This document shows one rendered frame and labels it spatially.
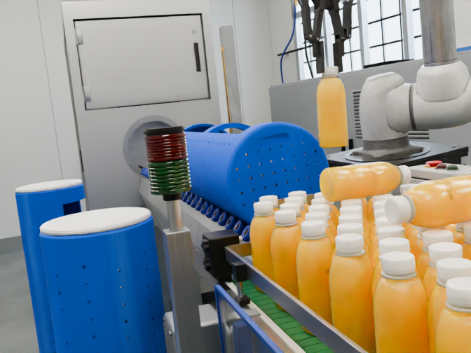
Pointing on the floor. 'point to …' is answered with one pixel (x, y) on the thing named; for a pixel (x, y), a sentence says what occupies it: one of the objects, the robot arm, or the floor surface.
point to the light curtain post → (230, 76)
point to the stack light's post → (183, 291)
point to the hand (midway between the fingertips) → (329, 58)
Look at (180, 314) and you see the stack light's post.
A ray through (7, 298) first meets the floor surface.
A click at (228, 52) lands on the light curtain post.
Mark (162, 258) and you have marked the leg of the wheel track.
